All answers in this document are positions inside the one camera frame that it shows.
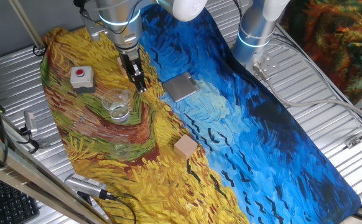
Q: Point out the aluminium bar with bracket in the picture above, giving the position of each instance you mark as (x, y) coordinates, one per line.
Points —
(359, 137)

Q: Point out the ribbed silver depth camera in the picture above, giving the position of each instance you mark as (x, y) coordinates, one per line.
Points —
(84, 184)

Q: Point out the orange green painted backdrop cloth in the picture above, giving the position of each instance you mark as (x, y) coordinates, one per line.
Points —
(330, 40)

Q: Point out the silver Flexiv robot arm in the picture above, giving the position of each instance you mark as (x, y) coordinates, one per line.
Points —
(122, 12)

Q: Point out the Van Gogh painting print cloth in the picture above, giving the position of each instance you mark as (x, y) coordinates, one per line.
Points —
(262, 140)

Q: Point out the silver digital kitchen scale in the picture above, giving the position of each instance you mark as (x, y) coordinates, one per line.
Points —
(181, 87)

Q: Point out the black computer keyboard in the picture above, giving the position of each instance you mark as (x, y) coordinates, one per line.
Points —
(10, 205)

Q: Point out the empty clear plastic cup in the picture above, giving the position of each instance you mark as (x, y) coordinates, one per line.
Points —
(120, 149)

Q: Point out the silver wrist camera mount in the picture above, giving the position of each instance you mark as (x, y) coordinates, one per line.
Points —
(92, 29)

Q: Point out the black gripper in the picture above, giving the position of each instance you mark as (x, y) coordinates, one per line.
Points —
(129, 60)

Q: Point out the thin grey metal pole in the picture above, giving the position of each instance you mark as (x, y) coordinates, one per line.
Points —
(27, 25)

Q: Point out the grey box with red button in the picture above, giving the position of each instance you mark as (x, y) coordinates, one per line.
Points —
(81, 79)

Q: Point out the small silver camera on bracket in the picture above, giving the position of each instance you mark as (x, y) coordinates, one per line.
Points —
(30, 121)

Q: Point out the aluminium frame beam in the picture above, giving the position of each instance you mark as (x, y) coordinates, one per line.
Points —
(28, 180)

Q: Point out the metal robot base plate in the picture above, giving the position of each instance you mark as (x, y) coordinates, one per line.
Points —
(271, 63)

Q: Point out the clear plastic cup with water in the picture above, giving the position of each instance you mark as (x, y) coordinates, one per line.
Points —
(116, 107)

